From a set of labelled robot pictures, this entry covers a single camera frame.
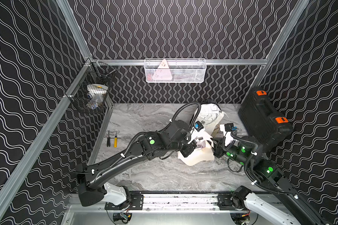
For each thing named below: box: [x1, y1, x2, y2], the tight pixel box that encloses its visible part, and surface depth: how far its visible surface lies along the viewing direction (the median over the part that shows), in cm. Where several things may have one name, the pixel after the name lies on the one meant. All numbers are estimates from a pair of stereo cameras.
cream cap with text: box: [177, 128, 215, 166], surface depth 69 cm
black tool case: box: [238, 86, 294, 153], surface depth 85 cm
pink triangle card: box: [152, 59, 173, 81], surface depth 92 cm
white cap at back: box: [195, 103, 225, 135], surface depth 99 cm
